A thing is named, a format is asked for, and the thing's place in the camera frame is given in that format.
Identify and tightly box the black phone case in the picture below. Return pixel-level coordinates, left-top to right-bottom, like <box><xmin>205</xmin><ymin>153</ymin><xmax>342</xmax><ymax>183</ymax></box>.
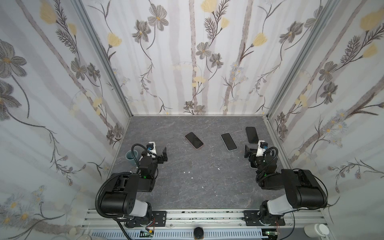
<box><xmin>246</xmin><ymin>127</ymin><xmax>259</xmax><ymax>144</ymax></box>

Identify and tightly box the light blue case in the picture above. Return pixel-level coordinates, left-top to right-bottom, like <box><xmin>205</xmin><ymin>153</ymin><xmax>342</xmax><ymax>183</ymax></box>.
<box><xmin>221</xmin><ymin>133</ymin><xmax>238</xmax><ymax>151</ymax></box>

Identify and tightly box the pink phone case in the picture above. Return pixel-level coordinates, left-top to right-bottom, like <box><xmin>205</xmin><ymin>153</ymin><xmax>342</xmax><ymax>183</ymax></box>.
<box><xmin>185</xmin><ymin>132</ymin><xmax>204</xmax><ymax>150</ymax></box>

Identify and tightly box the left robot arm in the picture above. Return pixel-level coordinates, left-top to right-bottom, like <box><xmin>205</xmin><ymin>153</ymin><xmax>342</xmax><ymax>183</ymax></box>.
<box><xmin>95</xmin><ymin>142</ymin><xmax>168</xmax><ymax>228</ymax></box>

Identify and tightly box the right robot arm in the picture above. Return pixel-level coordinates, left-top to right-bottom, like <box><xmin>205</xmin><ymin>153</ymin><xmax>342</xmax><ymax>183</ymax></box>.
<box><xmin>243</xmin><ymin>146</ymin><xmax>328</xmax><ymax>227</ymax></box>

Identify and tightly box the teal ceramic cup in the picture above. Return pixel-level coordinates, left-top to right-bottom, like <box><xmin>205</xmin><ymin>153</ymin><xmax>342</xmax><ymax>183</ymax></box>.
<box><xmin>125</xmin><ymin>150</ymin><xmax>139</xmax><ymax>166</ymax></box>

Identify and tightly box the black round knob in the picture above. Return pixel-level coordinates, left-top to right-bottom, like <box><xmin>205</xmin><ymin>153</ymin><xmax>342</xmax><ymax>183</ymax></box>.
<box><xmin>193</xmin><ymin>227</ymin><xmax>205</xmax><ymax>240</ymax></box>

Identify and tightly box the white cylinder object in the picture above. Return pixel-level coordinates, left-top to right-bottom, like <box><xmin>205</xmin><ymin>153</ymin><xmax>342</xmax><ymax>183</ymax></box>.
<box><xmin>304</xmin><ymin>224</ymin><xmax>330</xmax><ymax>238</ymax></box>

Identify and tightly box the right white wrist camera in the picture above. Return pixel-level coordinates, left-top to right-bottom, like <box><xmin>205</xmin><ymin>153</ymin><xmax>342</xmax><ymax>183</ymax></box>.
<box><xmin>256</xmin><ymin>140</ymin><xmax>268</xmax><ymax>157</ymax></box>

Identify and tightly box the right black corrugated cable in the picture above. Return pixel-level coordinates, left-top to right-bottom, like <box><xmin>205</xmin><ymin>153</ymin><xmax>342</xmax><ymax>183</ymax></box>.
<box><xmin>255</xmin><ymin>146</ymin><xmax>280</xmax><ymax>184</ymax></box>

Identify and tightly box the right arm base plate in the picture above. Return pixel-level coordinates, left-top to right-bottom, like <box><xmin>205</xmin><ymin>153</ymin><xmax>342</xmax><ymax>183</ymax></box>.
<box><xmin>242</xmin><ymin>211</ymin><xmax>286</xmax><ymax>227</ymax></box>

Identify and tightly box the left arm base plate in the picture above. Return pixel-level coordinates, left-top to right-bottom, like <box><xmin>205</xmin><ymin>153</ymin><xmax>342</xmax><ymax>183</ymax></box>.
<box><xmin>124</xmin><ymin>211</ymin><xmax>167</xmax><ymax>229</ymax></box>

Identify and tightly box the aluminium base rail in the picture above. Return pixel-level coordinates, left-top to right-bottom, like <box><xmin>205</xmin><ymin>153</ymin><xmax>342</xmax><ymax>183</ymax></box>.
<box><xmin>82</xmin><ymin>209</ymin><xmax>326</xmax><ymax>240</ymax></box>

